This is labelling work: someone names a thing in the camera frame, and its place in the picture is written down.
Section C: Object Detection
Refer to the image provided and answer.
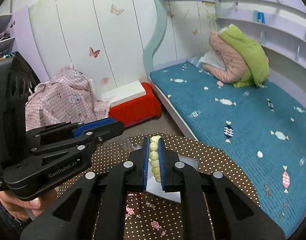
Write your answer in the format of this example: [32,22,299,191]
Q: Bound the pale green bead bracelet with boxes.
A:
[148,135,163,183]

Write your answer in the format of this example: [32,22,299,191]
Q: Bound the person's left hand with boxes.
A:
[0,189,57,221]

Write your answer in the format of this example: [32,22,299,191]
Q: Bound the open wardrobe shelves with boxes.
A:
[0,0,15,61]

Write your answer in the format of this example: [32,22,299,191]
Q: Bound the pink checked cloth cover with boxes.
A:
[25,64,110,131]

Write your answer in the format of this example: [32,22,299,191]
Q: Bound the brown polka dot tablecloth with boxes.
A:
[56,133,260,240]

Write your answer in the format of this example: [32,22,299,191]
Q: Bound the grey metal tin box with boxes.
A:
[145,154,199,204]

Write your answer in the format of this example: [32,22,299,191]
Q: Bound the white box on stool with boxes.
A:
[100,80,146,107]

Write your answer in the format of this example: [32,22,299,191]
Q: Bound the teal candy print mattress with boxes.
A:
[150,63,306,236]

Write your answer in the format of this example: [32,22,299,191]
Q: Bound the red stool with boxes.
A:
[108,83,162,127]

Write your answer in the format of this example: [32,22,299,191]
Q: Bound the pink and green folded quilt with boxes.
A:
[201,24,270,88]

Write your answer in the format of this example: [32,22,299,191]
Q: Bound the white pillow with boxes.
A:
[199,48,226,70]

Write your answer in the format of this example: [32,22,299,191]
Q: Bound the blue item on shelf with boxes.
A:
[257,11,265,24]

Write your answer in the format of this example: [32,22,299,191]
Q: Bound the teal bunk bed frame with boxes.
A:
[142,0,168,77]

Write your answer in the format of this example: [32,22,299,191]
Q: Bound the lilac wall shelf unit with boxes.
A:
[197,0,306,70]

